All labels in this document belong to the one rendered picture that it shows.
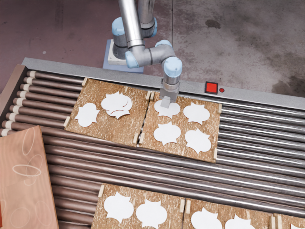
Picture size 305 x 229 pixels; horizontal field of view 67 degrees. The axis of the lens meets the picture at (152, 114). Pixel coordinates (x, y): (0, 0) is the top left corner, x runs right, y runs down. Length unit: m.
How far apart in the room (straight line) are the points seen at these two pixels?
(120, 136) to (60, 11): 2.45
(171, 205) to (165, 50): 0.72
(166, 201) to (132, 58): 0.69
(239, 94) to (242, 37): 1.71
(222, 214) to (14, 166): 1.00
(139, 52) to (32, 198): 0.79
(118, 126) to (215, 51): 1.89
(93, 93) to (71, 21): 1.96
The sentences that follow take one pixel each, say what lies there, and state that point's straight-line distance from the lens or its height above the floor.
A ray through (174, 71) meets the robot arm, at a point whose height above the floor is 1.34.
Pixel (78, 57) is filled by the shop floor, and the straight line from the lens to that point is 2.86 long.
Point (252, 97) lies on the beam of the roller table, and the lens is 1.52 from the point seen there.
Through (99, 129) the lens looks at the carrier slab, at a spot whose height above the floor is 0.94.
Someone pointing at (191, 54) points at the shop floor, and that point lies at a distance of 2.81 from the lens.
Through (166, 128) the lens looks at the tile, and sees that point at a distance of 1.26.
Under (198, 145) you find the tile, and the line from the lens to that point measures 1.25.
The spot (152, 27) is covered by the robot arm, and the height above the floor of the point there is 1.11.
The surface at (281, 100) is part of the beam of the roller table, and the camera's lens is 1.58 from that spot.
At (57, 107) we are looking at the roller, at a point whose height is 0.92.
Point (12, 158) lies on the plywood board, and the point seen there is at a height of 1.04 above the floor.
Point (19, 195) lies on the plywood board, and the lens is 1.23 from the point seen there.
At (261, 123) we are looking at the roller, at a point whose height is 0.92.
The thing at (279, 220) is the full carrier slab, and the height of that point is 0.96.
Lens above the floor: 2.12
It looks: 65 degrees down
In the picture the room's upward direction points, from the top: 1 degrees clockwise
